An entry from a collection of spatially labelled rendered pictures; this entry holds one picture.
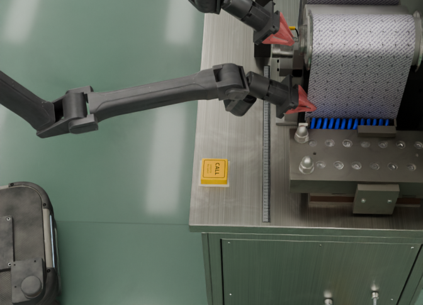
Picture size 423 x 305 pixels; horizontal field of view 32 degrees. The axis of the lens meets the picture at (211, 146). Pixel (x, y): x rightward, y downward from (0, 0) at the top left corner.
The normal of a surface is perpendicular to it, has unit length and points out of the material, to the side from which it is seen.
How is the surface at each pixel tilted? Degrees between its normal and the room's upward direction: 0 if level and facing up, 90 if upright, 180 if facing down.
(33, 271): 0
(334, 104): 90
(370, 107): 90
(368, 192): 90
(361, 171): 0
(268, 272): 90
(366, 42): 46
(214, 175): 0
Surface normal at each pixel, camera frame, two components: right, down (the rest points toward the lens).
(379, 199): -0.05, 0.80
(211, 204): -0.04, -0.59
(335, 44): -0.06, 0.25
